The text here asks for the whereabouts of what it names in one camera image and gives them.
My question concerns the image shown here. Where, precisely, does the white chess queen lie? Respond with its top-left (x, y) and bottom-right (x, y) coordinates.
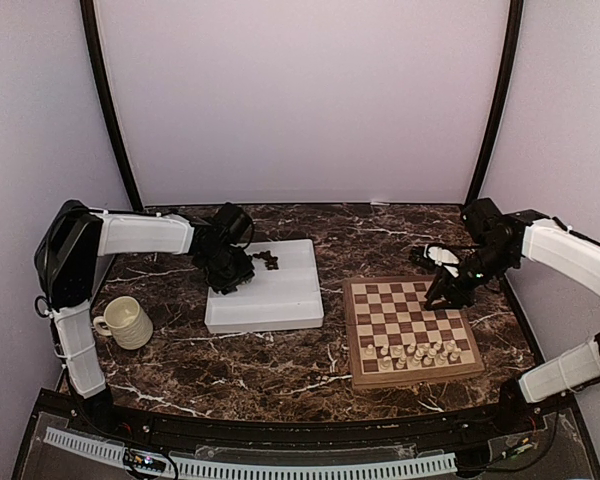
top-left (412, 348), bottom-right (425, 368)

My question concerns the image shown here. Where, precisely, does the white plastic divided tray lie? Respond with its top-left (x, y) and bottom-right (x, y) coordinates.
top-left (205, 239), bottom-right (324, 334)

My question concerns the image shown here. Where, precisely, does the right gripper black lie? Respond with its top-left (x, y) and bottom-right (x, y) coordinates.
top-left (424, 242), bottom-right (517, 310)

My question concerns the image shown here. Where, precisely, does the black frame post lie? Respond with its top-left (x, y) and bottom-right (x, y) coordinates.
top-left (79, 0), bottom-right (144, 211)
top-left (464, 0), bottom-right (524, 206)

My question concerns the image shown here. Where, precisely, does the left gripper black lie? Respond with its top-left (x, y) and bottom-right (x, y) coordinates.
top-left (200, 246), bottom-right (255, 294)

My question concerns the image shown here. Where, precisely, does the dark chess pieces pile upper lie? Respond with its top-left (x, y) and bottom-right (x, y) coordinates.
top-left (251, 250), bottom-right (279, 271)

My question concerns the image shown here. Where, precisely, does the white slotted cable duct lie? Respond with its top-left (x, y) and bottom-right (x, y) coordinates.
top-left (43, 427), bottom-right (457, 479)

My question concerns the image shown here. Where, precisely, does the wooden chess board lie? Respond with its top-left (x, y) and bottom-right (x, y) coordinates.
top-left (343, 275), bottom-right (485, 390)

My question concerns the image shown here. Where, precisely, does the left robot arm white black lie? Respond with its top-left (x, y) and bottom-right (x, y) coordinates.
top-left (34, 199), bottom-right (255, 436)

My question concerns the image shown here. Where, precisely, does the black front rail base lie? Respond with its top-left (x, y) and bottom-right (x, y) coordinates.
top-left (13, 390), bottom-right (600, 479)

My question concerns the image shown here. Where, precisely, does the black left frame post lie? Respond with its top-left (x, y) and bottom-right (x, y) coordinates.
top-left (79, 0), bottom-right (144, 211)

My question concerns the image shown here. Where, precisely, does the cream ribbed ceramic mug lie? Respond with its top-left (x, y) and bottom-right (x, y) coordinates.
top-left (92, 296), bottom-right (154, 350)

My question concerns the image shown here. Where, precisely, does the white chess piece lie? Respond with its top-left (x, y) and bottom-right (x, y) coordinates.
top-left (423, 348), bottom-right (437, 366)
top-left (396, 354), bottom-right (407, 370)
top-left (436, 350), bottom-right (449, 365)

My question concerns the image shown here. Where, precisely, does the black right frame post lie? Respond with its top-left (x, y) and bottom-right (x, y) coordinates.
top-left (464, 0), bottom-right (524, 206)

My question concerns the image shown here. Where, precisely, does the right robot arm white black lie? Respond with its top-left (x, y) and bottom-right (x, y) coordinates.
top-left (412, 198), bottom-right (600, 434)

